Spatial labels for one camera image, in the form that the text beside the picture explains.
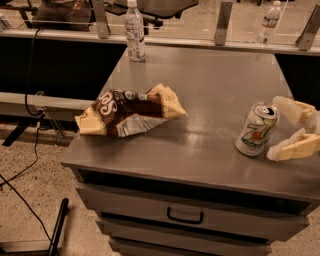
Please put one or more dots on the metal glass bracket left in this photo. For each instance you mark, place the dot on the metal glass bracket left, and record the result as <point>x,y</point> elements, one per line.
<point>101,19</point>

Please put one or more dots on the black office chair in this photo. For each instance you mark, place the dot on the black office chair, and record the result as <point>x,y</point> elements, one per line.
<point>153,11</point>

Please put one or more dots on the clear water bottle background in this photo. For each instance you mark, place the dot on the clear water bottle background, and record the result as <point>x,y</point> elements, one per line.
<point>269,23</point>

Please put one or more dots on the grey rail ledge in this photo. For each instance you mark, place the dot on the grey rail ledge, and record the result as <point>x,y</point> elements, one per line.
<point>78,36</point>

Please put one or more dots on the clear water bottle on table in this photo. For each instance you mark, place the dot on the clear water bottle on table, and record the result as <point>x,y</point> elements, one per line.
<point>134,31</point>

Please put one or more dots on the metal glass bracket middle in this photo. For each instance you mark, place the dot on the metal glass bracket middle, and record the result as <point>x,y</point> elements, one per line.
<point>223,22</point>

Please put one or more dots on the black drawer handle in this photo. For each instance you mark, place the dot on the black drawer handle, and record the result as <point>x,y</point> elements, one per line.
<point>184,217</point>

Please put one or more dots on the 7up soda can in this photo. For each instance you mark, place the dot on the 7up soda can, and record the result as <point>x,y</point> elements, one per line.
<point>259,123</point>

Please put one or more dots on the brown chip bag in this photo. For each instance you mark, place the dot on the brown chip bag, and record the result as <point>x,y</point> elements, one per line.
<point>124,113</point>

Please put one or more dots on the seated person legs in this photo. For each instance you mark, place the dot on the seated person legs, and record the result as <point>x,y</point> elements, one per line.
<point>71,15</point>

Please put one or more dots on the metal glass bracket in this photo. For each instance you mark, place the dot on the metal glass bracket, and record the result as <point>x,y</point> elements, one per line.
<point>223,22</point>
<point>101,19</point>
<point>307,37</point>

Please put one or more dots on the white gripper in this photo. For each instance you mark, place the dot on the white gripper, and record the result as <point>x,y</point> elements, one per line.
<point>317,123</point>

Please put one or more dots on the black metal floor stand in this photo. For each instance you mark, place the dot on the black metal floor stand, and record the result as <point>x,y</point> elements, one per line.
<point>48,247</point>

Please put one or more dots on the metal glass bracket right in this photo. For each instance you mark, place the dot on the metal glass bracket right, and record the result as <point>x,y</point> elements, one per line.
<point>307,37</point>

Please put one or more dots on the grey drawer cabinet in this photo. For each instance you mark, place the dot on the grey drawer cabinet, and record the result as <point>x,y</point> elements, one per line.
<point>191,163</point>

